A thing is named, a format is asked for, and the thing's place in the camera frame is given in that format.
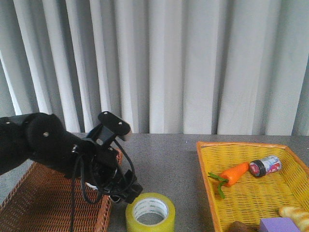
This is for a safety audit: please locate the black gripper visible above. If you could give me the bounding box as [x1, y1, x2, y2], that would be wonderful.
[84, 125, 142, 203]

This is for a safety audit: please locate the yellow packing tape roll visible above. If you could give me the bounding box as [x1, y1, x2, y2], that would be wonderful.
[126, 192, 176, 232]

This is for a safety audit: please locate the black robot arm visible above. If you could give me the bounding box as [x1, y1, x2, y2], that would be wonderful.
[0, 111, 142, 203]

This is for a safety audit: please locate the orange toy carrot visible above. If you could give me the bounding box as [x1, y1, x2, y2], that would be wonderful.
[208, 162, 249, 199]

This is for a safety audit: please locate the brown wicker basket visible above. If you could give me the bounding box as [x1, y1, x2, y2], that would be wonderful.
[0, 162, 112, 232]

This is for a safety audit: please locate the brown toy animal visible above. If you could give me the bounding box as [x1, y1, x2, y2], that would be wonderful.
[228, 221, 259, 232]

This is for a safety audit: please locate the yellow woven plastic basket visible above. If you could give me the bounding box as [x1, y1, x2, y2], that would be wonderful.
[197, 142, 309, 232]

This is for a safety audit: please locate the small printed can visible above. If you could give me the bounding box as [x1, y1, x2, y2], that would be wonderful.
[249, 155, 282, 177]

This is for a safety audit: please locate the purple foam block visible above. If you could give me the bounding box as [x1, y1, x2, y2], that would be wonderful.
[259, 217, 300, 232]

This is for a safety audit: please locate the grey white curtain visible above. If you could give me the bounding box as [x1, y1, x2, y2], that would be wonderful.
[0, 0, 309, 135]

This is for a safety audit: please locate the toy bread loaf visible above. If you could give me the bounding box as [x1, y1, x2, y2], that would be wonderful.
[279, 206, 309, 232]

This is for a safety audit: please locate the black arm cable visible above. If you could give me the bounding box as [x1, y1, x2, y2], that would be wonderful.
[70, 137, 136, 232]

